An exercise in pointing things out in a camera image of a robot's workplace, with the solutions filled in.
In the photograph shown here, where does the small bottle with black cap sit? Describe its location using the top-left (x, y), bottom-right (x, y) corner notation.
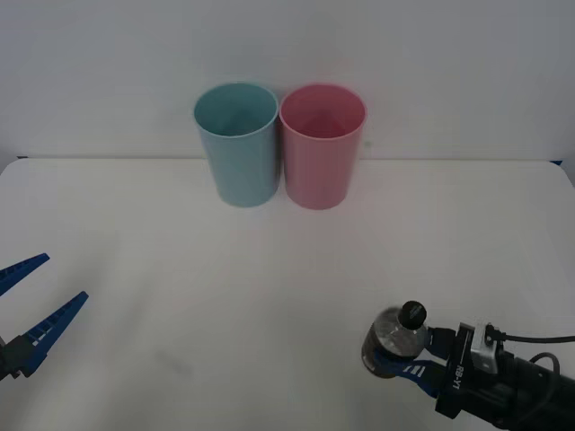
top-left (360, 300), bottom-right (430, 381)

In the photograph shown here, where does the pale blue plastic bin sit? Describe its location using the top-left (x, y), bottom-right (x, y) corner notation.
top-left (192, 82), bottom-right (279, 208)

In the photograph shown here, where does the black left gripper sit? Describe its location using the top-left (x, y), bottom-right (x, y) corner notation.
top-left (0, 252), bottom-right (90, 383)

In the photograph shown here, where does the pink plastic bin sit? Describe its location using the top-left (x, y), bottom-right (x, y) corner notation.
top-left (278, 83), bottom-right (368, 211)

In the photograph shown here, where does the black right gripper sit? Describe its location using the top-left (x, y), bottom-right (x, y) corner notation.
top-left (361, 321), bottom-right (513, 427)

